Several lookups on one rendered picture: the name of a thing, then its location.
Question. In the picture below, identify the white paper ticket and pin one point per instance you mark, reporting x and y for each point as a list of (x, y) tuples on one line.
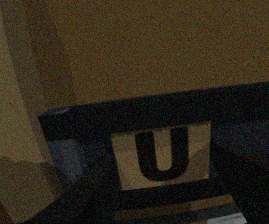
[(237, 218)]

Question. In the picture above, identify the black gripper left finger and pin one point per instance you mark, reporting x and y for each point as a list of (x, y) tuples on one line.
[(89, 201)]

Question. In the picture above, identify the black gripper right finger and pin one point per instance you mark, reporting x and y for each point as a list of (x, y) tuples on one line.
[(246, 176)]

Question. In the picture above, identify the tan letter tile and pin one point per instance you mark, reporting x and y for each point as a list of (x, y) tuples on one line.
[(162, 156)]

